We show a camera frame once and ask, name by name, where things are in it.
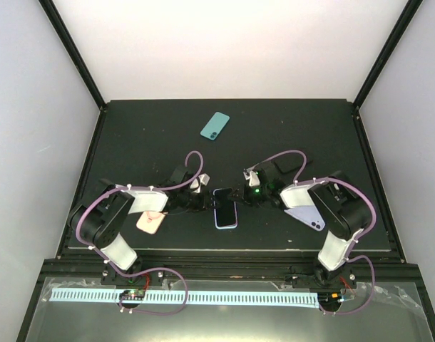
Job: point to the light blue phone case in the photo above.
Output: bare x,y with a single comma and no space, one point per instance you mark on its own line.
226,226

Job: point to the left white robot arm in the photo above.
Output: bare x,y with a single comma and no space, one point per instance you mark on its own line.
97,223

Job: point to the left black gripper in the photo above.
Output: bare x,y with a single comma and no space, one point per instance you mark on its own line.
202,206

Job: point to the controller board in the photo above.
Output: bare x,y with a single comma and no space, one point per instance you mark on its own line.
132,295
335,297

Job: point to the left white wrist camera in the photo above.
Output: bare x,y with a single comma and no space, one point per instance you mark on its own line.
198,183

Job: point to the right controller board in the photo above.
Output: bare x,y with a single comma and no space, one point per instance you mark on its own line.
335,297

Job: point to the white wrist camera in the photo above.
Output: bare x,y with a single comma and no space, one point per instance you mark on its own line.
198,183
252,178

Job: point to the right black frame post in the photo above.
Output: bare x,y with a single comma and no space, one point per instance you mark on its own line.
402,23

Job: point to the pink phone case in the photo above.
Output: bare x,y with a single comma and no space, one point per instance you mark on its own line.
149,222

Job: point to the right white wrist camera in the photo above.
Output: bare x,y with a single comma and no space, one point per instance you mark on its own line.
252,178

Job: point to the teal phone case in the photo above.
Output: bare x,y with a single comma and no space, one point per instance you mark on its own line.
214,126

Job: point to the black frame post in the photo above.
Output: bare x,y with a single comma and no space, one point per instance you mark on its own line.
402,23
59,26

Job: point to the white slotted cable duct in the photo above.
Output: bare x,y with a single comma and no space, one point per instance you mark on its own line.
210,298

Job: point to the lavender phone case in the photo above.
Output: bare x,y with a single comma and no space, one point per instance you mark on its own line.
308,215

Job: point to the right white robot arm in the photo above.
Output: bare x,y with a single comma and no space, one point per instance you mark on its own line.
329,203

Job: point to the pink-edged phone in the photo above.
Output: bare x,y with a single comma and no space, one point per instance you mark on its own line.
225,207

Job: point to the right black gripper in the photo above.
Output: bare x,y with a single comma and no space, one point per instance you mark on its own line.
244,197

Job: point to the left controller board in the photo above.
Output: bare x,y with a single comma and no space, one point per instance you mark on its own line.
132,295

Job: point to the left black frame post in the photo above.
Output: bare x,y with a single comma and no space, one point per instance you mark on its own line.
59,26

